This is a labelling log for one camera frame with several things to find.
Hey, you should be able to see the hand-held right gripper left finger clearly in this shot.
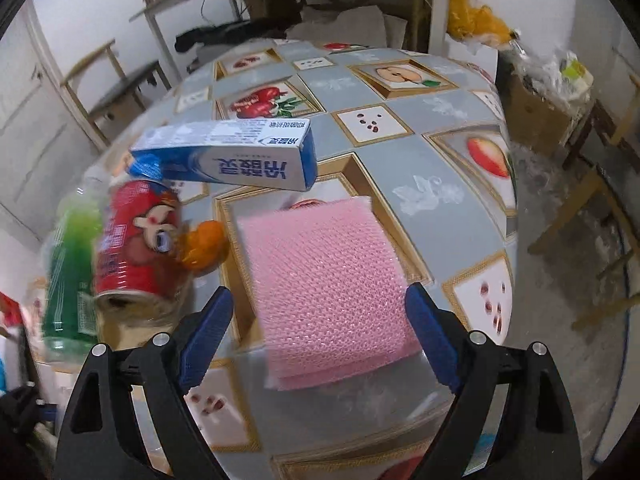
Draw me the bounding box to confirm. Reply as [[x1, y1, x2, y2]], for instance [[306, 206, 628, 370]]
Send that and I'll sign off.
[[54, 286, 236, 480]]

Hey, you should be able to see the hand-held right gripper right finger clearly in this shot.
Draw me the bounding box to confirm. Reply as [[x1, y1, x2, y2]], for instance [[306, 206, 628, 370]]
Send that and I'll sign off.
[[404, 282, 583, 480]]

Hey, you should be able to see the pink bubble wrap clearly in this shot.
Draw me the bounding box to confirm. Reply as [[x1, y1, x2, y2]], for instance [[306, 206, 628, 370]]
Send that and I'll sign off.
[[235, 197, 426, 392]]

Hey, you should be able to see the red drink can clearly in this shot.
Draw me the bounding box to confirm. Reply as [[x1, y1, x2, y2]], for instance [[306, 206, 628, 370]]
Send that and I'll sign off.
[[92, 180, 193, 313]]

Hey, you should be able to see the green label plastic bottle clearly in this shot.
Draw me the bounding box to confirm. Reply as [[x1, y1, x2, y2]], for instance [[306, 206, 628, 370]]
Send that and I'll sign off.
[[40, 180, 106, 361]]

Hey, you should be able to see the orange peel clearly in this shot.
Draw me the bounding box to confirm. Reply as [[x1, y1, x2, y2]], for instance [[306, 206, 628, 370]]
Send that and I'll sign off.
[[180, 220, 231, 276]]

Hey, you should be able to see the fruit pattern tablecloth table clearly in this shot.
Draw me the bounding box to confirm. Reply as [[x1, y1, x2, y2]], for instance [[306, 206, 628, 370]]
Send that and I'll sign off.
[[30, 37, 518, 480]]

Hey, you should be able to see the blue white toothpaste box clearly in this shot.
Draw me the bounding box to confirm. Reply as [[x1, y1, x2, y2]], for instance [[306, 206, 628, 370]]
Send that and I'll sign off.
[[129, 117, 318, 192]]

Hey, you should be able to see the wooden chair black seat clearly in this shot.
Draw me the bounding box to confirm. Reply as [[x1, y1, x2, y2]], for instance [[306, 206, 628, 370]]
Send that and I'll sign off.
[[527, 72, 640, 331], [60, 39, 173, 148]]

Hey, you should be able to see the open cardboard box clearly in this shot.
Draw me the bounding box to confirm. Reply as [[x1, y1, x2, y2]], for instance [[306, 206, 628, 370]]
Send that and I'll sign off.
[[500, 55, 586, 146]]

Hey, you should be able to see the dark wooden stool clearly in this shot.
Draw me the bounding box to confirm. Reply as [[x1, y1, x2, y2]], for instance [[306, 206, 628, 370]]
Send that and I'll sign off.
[[562, 97, 632, 171]]

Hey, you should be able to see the white door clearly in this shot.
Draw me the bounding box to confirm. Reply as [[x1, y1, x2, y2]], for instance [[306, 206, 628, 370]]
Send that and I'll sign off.
[[0, 0, 101, 241]]

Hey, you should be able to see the pile of clear plastic bags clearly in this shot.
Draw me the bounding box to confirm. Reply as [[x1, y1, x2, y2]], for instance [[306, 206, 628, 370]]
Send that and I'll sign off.
[[515, 45, 596, 106]]

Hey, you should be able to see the white green carton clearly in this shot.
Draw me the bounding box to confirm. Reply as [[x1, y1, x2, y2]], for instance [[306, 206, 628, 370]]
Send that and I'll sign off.
[[560, 57, 594, 96]]

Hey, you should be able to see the black cloth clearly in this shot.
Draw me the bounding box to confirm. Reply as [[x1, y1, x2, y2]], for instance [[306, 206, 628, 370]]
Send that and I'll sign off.
[[175, 20, 296, 53]]

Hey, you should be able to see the yellow plastic bag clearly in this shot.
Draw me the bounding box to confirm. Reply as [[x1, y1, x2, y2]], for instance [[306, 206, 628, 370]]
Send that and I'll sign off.
[[446, 0, 513, 51]]

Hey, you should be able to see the white foam sheet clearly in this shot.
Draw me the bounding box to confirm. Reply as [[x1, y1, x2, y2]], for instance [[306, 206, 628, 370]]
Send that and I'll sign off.
[[285, 4, 401, 46]]

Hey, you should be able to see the long wooden side table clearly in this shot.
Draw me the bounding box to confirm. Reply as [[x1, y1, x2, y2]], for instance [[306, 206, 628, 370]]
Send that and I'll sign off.
[[130, 0, 451, 86]]

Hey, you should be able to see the small brown cardboard box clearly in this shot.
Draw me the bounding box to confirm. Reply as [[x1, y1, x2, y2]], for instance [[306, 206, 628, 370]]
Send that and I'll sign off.
[[240, 0, 301, 21]]

